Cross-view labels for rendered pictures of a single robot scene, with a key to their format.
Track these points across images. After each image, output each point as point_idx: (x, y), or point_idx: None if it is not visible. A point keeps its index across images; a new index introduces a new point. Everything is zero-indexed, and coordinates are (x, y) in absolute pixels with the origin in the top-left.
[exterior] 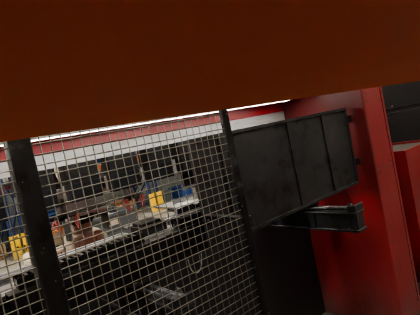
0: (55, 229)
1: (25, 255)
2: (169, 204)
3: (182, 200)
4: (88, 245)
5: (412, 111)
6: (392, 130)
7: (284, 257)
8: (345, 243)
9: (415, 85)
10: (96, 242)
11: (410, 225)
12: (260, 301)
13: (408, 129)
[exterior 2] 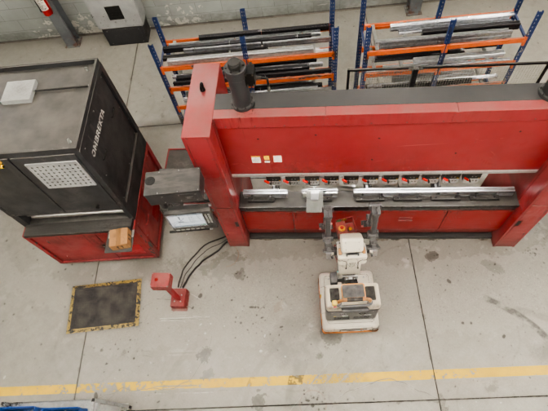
0: (357, 296)
1: (379, 299)
2: (317, 205)
3: (312, 200)
4: (370, 191)
5: (134, 156)
6: (137, 175)
7: None
8: (246, 188)
9: (127, 141)
10: (367, 191)
11: None
12: None
13: (139, 166)
